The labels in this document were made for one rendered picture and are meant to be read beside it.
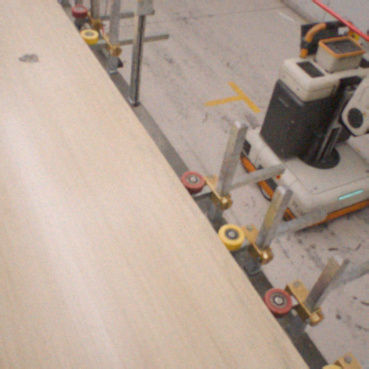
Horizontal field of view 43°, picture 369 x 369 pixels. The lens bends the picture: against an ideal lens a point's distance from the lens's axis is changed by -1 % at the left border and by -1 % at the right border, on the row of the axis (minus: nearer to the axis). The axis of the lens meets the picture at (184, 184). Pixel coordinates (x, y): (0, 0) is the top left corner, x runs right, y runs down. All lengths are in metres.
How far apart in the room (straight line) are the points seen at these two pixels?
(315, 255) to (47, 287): 1.75
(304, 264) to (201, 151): 1.00
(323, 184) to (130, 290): 1.63
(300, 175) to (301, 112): 0.38
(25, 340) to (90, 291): 0.20
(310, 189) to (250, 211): 0.39
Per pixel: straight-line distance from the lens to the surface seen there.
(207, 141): 3.17
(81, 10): 2.53
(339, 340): 2.49
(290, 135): 2.62
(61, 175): 1.58
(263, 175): 1.79
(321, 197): 2.64
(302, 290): 1.47
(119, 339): 1.24
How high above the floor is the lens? 2.02
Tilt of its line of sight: 45 degrees down
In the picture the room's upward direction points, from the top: 11 degrees clockwise
